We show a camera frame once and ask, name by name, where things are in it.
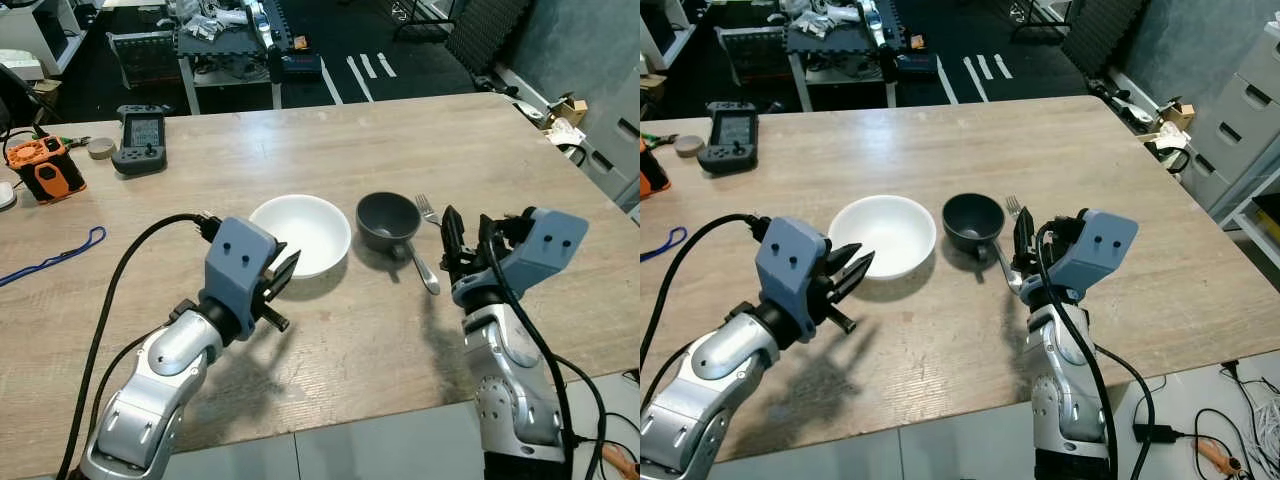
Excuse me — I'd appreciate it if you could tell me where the silver metal fork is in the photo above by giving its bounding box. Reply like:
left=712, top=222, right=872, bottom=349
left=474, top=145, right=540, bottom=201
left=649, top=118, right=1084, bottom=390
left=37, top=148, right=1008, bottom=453
left=414, top=194, right=442, bottom=296
left=998, top=195, right=1027, bottom=295

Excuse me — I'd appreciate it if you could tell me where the white bowl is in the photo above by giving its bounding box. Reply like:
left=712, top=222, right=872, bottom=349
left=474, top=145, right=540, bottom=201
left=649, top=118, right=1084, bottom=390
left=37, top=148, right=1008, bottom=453
left=829, top=195, right=938, bottom=280
left=248, top=195, right=353, bottom=279

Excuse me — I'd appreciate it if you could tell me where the dark grey cup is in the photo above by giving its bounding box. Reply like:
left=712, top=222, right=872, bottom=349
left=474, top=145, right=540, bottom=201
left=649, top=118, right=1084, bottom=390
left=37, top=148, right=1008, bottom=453
left=356, top=192, right=423, bottom=254
left=942, top=192, right=1006, bottom=253

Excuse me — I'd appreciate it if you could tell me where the black remote controller with screen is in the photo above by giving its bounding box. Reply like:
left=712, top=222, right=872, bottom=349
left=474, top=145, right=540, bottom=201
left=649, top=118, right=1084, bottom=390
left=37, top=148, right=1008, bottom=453
left=697, top=101, right=758, bottom=174
left=112, top=104, right=168, bottom=176

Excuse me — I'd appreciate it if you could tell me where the orange and black power tool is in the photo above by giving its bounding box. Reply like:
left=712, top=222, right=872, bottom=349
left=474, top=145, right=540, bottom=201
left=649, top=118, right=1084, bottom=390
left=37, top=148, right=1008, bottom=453
left=5, top=135, right=87, bottom=204
left=640, top=135, right=671, bottom=199

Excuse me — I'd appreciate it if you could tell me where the white metal shelf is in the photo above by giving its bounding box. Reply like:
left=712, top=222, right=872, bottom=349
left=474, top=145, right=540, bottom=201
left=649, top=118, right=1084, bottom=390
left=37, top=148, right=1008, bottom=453
left=1210, top=170, right=1280, bottom=271

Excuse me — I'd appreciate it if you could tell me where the blue tool case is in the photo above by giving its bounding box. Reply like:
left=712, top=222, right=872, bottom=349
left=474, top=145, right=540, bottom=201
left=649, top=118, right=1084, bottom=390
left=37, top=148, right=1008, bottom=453
left=275, top=52, right=323, bottom=83
left=893, top=52, right=941, bottom=81

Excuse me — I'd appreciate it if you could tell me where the dark acoustic foam panel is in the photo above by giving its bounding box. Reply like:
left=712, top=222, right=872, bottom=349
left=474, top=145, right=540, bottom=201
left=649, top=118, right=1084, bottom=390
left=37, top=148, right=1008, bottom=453
left=1060, top=0, right=1146, bottom=79
left=445, top=0, right=531, bottom=76

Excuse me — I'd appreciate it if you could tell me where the black cluttered workbench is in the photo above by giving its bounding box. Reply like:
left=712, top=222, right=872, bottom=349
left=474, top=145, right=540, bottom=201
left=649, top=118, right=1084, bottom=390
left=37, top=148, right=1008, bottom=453
left=785, top=0, right=936, bottom=111
left=175, top=0, right=326, bottom=111

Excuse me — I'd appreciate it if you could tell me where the white cabinet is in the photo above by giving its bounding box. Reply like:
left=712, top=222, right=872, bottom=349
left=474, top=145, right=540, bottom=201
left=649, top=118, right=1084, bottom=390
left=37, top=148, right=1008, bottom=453
left=0, top=0, right=86, bottom=79
left=640, top=0, right=696, bottom=71

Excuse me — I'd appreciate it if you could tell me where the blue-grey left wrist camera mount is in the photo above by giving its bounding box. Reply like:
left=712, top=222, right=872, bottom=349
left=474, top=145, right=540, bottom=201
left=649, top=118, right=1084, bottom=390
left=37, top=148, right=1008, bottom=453
left=755, top=216, right=833, bottom=341
left=203, top=217, right=281, bottom=321

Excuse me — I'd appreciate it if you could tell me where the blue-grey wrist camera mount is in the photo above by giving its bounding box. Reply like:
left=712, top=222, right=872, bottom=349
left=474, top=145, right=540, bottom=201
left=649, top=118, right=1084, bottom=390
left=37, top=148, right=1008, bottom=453
left=1050, top=208, right=1139, bottom=301
left=203, top=217, right=281, bottom=321
left=497, top=208, right=589, bottom=296
left=755, top=216, right=833, bottom=341

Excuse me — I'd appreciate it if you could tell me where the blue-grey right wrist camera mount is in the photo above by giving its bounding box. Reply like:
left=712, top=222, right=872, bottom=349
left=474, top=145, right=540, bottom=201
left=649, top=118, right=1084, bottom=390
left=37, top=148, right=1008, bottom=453
left=497, top=208, right=589, bottom=296
left=1050, top=208, right=1139, bottom=301

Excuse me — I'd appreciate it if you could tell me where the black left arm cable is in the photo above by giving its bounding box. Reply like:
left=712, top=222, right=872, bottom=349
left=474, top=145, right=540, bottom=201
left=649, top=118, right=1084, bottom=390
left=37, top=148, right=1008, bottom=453
left=640, top=213, right=771, bottom=376
left=57, top=213, right=219, bottom=480

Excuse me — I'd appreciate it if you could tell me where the blue lanyard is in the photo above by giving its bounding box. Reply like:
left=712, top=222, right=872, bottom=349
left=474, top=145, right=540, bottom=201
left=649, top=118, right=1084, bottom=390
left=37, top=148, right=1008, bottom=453
left=640, top=226, right=689, bottom=263
left=0, top=226, right=107, bottom=288

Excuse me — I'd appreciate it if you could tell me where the grey wire crate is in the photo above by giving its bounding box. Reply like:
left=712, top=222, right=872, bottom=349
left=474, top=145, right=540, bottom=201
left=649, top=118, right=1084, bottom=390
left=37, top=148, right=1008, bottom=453
left=107, top=30, right=183, bottom=89
left=715, top=27, right=791, bottom=86

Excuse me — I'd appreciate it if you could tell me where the orange handled tool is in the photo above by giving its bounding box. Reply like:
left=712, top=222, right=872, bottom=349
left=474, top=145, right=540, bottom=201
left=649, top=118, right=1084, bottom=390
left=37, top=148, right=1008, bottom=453
left=1198, top=440, right=1246, bottom=477
left=600, top=445, right=641, bottom=480

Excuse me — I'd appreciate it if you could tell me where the white cable bundle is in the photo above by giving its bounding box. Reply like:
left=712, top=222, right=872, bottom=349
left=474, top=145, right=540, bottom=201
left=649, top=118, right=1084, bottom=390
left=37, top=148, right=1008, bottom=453
left=1240, top=365, right=1280, bottom=471

